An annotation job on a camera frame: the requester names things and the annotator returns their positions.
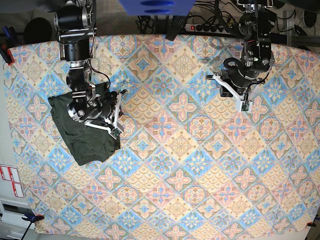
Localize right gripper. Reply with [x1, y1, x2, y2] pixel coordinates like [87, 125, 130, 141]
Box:
[84, 89, 128, 133]

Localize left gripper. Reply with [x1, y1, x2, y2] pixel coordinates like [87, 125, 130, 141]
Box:
[206, 69, 265, 100]

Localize dark green long-sleeve shirt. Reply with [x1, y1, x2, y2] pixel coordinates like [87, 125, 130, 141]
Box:
[48, 92, 121, 166]

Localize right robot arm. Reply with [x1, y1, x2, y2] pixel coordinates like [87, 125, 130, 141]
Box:
[54, 0, 128, 139]

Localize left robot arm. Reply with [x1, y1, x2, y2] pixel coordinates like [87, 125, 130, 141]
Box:
[214, 0, 274, 101]

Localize white power strip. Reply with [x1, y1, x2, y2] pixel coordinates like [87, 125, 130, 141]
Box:
[184, 23, 229, 35]

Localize colourful patterned tablecloth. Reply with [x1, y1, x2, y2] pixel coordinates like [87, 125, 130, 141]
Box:
[3, 35, 320, 240]

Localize black remote control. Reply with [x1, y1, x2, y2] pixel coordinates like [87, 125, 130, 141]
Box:
[165, 15, 187, 41]

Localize red white labels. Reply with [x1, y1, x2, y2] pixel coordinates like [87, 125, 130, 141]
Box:
[0, 165, 24, 198]

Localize blue plastic box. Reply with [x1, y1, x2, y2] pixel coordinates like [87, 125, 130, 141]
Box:
[119, 0, 196, 16]

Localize black round stand base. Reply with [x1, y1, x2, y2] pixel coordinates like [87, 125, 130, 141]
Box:
[23, 17, 52, 44]

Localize blue clamp lower left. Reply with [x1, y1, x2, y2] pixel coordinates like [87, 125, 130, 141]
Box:
[20, 213, 45, 240]

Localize blue clamp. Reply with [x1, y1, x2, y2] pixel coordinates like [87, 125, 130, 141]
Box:
[20, 213, 45, 240]
[0, 26, 15, 66]

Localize blue clamp upper left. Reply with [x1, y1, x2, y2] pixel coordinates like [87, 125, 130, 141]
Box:
[0, 26, 15, 66]

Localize orange clamp lower right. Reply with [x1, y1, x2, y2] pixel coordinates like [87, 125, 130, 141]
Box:
[306, 222, 317, 228]

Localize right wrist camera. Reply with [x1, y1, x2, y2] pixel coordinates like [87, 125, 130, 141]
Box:
[108, 128, 123, 140]

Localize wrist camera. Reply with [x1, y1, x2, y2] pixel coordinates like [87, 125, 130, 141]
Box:
[108, 128, 123, 140]
[241, 100, 253, 113]

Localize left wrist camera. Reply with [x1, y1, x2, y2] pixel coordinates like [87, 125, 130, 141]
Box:
[241, 100, 253, 113]

